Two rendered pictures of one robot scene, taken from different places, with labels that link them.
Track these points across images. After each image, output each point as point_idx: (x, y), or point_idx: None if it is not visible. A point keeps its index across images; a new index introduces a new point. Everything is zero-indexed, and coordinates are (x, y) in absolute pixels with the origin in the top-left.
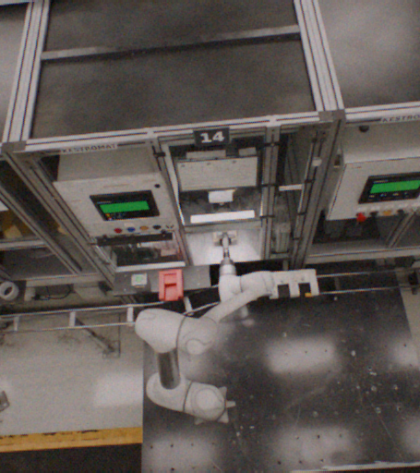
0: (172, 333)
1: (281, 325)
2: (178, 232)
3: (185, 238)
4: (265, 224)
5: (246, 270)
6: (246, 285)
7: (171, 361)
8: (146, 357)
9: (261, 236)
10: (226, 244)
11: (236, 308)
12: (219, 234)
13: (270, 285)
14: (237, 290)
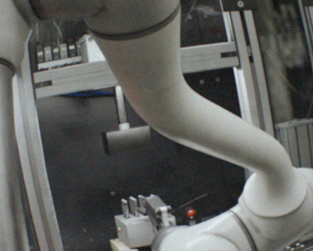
0: None
1: None
2: (17, 83)
3: (34, 124)
4: (244, 41)
5: None
6: (249, 187)
7: None
8: None
9: (249, 114)
10: (160, 203)
11: (238, 126)
12: (134, 223)
13: None
14: (227, 226)
